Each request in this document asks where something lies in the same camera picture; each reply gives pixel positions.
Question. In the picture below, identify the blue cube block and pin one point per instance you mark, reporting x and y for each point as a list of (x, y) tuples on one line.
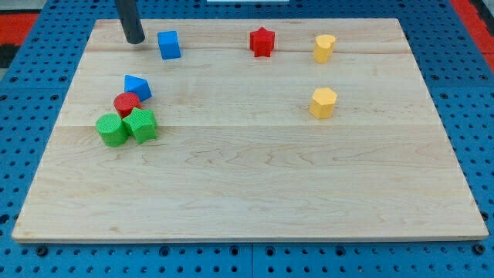
[(169, 45)]

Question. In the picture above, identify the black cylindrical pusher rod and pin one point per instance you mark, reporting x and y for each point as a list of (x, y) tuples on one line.
[(130, 21)]

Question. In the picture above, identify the yellow heart block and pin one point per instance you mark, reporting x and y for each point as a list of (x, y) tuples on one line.
[(323, 49)]

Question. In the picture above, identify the green star block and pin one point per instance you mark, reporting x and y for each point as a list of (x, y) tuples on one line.
[(141, 124)]

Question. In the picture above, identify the light wooden board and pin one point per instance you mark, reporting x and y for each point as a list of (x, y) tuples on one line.
[(239, 157)]

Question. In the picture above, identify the red cylinder block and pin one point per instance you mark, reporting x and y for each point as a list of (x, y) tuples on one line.
[(125, 102)]

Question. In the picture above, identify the yellow hexagon block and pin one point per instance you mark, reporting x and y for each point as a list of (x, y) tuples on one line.
[(322, 103)]

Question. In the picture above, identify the green cylinder block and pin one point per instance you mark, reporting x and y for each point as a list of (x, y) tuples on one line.
[(111, 130)]

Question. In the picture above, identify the red star block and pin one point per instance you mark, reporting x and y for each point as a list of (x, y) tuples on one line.
[(262, 42)]

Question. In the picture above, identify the blue triangle block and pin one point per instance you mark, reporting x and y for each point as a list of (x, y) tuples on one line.
[(139, 86)]

